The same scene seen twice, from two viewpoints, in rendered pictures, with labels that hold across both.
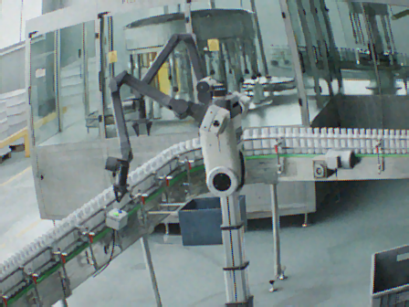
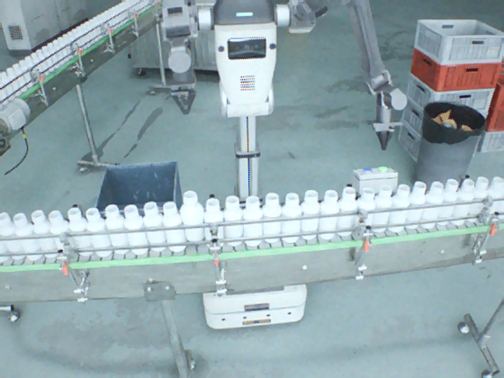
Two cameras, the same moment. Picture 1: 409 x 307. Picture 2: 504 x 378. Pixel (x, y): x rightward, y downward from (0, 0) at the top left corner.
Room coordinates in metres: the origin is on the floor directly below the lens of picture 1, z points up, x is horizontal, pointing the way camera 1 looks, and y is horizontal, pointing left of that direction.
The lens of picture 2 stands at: (6.04, 1.42, 1.96)
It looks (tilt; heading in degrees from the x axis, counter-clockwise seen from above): 37 degrees down; 247
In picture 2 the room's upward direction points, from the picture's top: 1 degrees counter-clockwise
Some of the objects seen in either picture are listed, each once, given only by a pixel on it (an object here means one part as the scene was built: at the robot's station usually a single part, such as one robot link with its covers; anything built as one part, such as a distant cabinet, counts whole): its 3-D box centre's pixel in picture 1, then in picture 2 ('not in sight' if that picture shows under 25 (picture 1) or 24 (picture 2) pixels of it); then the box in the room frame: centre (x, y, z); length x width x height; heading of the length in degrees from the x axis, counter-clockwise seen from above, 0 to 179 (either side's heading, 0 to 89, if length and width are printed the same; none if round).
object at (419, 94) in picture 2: not in sight; (449, 92); (3.34, -0.81, 0.55); 0.61 x 0.41 x 0.22; 170
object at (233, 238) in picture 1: (235, 256); (247, 183); (5.43, -0.10, 0.74); 0.11 x 0.11 x 0.40; 73
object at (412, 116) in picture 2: not in sight; (443, 115); (3.34, -0.81, 0.33); 0.61 x 0.41 x 0.22; 169
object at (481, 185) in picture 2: (73, 231); (475, 199); (4.93, 0.73, 1.08); 0.06 x 0.06 x 0.17
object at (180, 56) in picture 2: (133, 99); (179, 43); (5.79, 0.35, 1.61); 0.12 x 0.09 x 0.12; 74
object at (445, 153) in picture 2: not in sight; (445, 153); (3.75, -0.37, 0.32); 0.45 x 0.45 x 0.64
